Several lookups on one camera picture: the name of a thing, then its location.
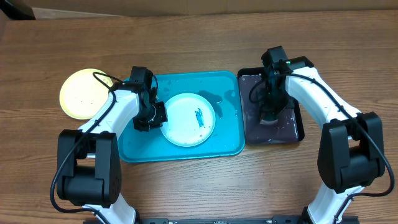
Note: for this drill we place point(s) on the green scrubbing sponge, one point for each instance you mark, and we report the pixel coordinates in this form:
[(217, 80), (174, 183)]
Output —
[(268, 119)]

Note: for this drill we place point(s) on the cardboard backdrop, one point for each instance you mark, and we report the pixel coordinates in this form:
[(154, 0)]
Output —
[(205, 7)]

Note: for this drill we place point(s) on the black object top-left corner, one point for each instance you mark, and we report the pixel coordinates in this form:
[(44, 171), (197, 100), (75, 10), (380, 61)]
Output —
[(17, 10)]

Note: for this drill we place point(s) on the black plastic tray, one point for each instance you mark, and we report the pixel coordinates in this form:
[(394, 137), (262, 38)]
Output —
[(288, 128)]

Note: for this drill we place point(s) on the yellow-rimmed plate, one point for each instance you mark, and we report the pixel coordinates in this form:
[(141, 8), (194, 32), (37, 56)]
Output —
[(82, 95)]

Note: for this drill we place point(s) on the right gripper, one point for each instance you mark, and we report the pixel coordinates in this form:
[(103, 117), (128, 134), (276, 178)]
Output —
[(263, 104)]

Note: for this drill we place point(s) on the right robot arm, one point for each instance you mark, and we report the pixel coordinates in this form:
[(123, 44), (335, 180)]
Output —
[(351, 160)]

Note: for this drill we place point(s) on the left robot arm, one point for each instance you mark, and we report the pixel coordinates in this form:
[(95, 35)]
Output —
[(88, 176)]

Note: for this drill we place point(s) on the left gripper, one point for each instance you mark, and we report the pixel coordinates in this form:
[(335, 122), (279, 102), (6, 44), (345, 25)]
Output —
[(161, 117)]

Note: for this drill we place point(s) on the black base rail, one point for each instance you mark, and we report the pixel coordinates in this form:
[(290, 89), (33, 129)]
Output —
[(273, 220)]

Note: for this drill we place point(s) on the light blue plate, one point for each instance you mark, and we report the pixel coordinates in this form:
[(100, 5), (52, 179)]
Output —
[(190, 121)]

